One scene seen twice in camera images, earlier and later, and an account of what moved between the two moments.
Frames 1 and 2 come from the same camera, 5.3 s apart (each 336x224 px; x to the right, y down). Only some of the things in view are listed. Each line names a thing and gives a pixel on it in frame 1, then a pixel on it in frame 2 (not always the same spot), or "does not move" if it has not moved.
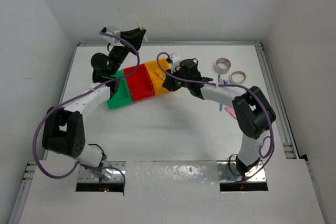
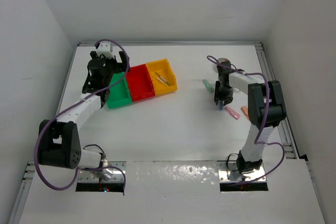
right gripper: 169,82 to 228,99
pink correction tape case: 231,112 does not move
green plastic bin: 122,96 does not move
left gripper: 134,36 to 118,66
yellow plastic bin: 157,75 does not move
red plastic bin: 140,83 does not move
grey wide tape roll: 222,65 does not move
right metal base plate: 228,172 does not move
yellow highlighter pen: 140,28 to 163,78
